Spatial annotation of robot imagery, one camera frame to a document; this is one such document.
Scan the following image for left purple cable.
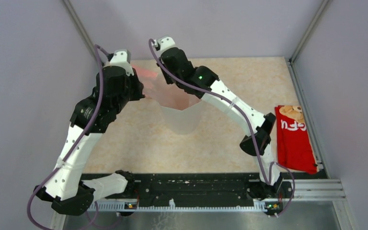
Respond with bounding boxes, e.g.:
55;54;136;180
26;44;123;230

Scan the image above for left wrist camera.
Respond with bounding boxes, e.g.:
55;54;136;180
105;49;134;76

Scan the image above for right aluminium frame post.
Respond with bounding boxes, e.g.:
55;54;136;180
288;0;333;66

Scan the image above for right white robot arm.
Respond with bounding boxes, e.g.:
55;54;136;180
157;47;281;197

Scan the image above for translucent pink trash bag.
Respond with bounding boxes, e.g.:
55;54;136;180
138;71;191;103

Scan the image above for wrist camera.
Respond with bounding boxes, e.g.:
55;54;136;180
153;35;176;56
105;49;134;76

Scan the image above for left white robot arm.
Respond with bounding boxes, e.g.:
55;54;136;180
36;66;144;216

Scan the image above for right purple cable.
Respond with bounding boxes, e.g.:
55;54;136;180
148;38;296;218

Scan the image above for aluminium front rail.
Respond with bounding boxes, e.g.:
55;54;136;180
51;172;358;230

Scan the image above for purple cable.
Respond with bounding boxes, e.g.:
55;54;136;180
26;44;123;230
148;38;296;218

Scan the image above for white octagonal trash bin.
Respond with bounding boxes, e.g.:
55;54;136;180
159;94;204;135

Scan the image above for red snack package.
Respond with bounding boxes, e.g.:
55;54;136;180
275;105;318;174

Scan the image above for left aluminium frame post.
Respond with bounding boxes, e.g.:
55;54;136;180
61;0;96;61

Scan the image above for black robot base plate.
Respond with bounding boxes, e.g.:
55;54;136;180
82;169;294;208

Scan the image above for aluminium frame post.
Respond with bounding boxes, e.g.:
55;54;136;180
61;0;96;61
288;0;333;66

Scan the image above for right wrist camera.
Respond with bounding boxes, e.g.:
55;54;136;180
153;35;176;56

